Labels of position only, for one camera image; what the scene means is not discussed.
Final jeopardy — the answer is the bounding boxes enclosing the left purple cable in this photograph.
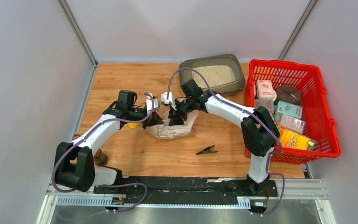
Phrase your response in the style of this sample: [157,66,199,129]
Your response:
[51,92,156,214]

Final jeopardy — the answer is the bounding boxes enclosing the grey litter box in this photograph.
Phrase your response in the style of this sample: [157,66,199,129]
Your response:
[178,54,246,96]

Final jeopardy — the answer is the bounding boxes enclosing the red plastic basket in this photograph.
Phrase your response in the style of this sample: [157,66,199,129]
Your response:
[244,59,341,164]

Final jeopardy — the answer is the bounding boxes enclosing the teal box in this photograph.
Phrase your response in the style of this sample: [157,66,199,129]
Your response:
[274,101,303,120]

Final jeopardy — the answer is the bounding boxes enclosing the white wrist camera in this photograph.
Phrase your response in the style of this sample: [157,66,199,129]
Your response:
[161,91,177,111]
[146,92,160,113]

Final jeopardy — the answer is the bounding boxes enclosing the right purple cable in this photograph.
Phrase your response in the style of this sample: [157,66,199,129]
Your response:
[166,67,286,217]

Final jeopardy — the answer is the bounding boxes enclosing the purple cable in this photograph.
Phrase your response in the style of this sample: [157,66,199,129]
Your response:
[51,92,156,214]
[166,67,286,217]

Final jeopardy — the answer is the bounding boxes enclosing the cola bottle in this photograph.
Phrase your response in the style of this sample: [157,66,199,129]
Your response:
[71,137,109,167]

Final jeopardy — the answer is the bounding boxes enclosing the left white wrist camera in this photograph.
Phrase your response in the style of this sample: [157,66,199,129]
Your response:
[146,92,160,113]

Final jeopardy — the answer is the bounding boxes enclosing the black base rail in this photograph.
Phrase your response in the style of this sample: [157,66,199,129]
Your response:
[93,176,278,205]

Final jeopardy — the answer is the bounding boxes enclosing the yellow plastic scoop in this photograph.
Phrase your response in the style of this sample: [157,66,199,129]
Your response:
[127,93,151,128]

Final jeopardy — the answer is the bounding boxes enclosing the black bag clip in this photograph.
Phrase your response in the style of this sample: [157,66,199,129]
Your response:
[196,145,217,155]

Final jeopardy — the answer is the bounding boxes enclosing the grey pink box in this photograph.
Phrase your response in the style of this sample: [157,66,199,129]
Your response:
[255,99,274,115]

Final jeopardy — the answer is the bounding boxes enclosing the brown round tin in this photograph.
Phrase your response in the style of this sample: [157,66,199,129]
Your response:
[276,85,302,105]

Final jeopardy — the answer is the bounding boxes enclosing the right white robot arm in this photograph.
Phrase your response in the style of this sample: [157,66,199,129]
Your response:
[161,79,279,196]

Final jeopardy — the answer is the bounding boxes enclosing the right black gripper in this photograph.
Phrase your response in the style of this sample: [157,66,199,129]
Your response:
[169,97,196,126]

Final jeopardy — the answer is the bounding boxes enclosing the pink white carton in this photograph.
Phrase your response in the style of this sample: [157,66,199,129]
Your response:
[255,80,277,101]

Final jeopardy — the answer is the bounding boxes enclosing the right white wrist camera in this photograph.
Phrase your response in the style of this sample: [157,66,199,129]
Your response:
[161,91,177,111]

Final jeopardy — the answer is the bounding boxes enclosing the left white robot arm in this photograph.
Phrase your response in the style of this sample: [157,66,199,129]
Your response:
[51,90,162,194]

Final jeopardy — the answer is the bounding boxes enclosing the pink cat litter bag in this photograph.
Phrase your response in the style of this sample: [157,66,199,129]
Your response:
[145,109,199,140]

